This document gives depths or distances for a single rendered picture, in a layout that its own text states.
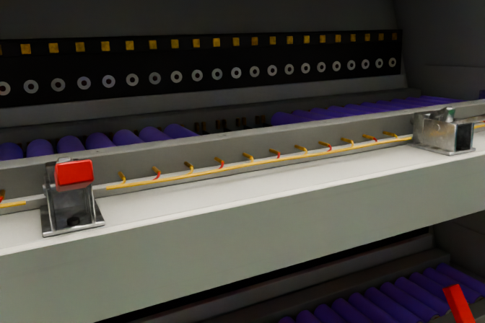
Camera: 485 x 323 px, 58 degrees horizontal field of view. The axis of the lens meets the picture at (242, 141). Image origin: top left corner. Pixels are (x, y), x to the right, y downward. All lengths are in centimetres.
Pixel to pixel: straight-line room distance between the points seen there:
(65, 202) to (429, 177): 23
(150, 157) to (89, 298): 9
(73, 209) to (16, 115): 16
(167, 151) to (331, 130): 12
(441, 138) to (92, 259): 25
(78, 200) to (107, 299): 5
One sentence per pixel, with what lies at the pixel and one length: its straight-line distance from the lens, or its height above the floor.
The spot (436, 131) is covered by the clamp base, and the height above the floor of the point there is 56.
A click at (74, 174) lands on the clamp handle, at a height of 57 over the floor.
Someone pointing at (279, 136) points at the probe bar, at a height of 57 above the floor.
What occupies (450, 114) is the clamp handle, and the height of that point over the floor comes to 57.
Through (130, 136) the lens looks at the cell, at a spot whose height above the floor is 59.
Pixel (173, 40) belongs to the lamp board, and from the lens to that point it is 41.
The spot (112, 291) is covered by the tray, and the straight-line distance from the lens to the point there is 23.
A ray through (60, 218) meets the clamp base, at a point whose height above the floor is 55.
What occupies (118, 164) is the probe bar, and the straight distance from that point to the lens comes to 27.
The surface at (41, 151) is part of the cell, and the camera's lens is 31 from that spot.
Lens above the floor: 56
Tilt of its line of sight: 2 degrees up
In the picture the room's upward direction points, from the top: 9 degrees counter-clockwise
